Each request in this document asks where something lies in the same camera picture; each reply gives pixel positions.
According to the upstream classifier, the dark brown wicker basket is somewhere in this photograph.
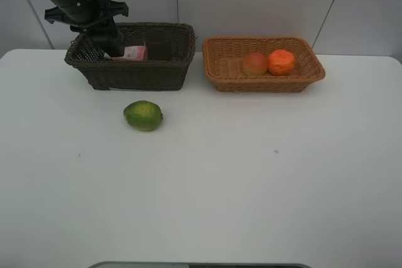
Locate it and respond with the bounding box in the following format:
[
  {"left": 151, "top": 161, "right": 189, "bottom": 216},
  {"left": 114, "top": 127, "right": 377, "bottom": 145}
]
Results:
[{"left": 65, "top": 22, "right": 195, "bottom": 91}]

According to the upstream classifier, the pink lotion bottle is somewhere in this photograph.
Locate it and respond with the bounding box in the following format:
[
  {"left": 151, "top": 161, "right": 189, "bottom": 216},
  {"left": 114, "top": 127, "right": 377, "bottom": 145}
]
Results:
[{"left": 111, "top": 46, "right": 148, "bottom": 62}]

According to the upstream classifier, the translucent purple plastic cup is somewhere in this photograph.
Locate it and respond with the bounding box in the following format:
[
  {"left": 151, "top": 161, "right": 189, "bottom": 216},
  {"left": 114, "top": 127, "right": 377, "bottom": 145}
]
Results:
[{"left": 144, "top": 28, "right": 172, "bottom": 61}]

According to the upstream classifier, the green lime fruit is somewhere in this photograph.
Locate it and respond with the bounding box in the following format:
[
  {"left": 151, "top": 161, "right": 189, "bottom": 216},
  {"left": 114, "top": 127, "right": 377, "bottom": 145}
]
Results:
[{"left": 123, "top": 100, "right": 163, "bottom": 131}]

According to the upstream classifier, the orange tangerine fruit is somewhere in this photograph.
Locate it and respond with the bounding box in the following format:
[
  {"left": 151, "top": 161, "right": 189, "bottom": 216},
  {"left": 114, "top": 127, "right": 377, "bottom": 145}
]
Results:
[{"left": 267, "top": 49, "right": 296, "bottom": 76}]

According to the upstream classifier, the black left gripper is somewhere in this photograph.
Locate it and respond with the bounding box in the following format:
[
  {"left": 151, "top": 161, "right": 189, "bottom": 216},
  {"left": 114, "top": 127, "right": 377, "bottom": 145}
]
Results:
[{"left": 45, "top": 0, "right": 129, "bottom": 33}]

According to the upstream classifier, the red yellow peach fruit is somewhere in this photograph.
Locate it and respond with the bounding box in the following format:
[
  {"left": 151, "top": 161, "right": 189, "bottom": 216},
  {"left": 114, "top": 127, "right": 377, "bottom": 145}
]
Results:
[{"left": 242, "top": 53, "right": 268, "bottom": 77}]

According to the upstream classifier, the light brown wicker basket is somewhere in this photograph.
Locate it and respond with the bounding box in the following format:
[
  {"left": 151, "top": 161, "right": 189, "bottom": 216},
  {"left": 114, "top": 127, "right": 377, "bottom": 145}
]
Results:
[{"left": 202, "top": 36, "right": 325, "bottom": 92}]

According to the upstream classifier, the black pump bottle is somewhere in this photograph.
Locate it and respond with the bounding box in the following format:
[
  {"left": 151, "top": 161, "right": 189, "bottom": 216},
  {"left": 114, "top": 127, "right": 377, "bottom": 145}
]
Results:
[{"left": 85, "top": 18, "right": 125, "bottom": 57}]

